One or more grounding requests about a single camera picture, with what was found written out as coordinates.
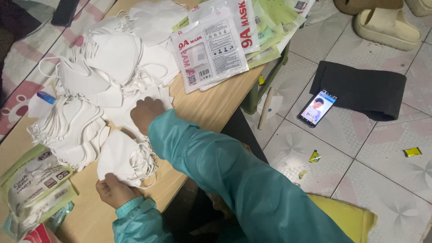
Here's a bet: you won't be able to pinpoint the person's right hand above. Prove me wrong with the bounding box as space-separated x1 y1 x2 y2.
130 96 167 136

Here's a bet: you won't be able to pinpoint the person's left hand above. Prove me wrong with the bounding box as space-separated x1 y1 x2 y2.
95 173 142 210

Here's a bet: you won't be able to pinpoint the single white mask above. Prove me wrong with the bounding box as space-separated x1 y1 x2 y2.
103 87 175 139

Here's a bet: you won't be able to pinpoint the small bundle of white masks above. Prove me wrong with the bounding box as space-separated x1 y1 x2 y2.
97 130 158 188

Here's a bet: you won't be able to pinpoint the big heap of white masks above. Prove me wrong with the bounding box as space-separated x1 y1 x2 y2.
38 0 189 108

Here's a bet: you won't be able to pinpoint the white red-print mask packet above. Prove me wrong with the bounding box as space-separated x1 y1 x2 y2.
170 15 250 94
188 0 260 55

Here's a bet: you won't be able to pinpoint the fanned stack of white masks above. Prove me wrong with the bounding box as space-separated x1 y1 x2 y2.
27 95 111 171

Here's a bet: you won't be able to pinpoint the blue lighter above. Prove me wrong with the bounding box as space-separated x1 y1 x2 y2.
36 91 57 105

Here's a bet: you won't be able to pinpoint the person's black trousers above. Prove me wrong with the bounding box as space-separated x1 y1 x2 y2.
162 107 269 243

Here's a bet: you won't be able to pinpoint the green table leg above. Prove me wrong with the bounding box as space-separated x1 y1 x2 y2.
240 43 290 115

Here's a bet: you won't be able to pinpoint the wooden stick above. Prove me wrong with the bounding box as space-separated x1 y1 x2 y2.
258 87 275 130

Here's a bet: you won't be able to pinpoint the black flat device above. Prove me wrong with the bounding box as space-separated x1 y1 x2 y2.
51 0 81 27

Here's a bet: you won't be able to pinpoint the pink patterned blanket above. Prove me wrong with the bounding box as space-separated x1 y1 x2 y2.
0 0 117 140

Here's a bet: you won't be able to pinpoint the green white mask packet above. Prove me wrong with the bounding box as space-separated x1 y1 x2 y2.
0 144 73 216
3 180 79 239

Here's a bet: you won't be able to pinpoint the teal clear packet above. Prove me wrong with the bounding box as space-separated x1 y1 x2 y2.
45 201 75 233

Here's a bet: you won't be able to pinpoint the pile of green packets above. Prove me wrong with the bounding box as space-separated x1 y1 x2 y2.
171 0 316 70

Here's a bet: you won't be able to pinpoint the black smartphone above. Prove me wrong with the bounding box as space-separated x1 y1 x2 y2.
297 88 338 128

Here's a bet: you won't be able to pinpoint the red packet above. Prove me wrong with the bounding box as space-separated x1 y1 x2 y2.
20 223 62 243

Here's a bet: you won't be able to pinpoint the dark grey folded cloth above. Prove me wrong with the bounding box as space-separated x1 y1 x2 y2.
309 61 407 122

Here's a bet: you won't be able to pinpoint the yellow cushion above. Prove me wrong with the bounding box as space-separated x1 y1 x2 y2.
305 193 378 243

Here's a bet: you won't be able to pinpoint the brown slide sandal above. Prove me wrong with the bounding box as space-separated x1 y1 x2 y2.
333 0 404 16

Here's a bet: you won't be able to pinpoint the beige slide sandal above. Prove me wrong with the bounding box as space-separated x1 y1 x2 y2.
405 0 432 17
353 7 422 51

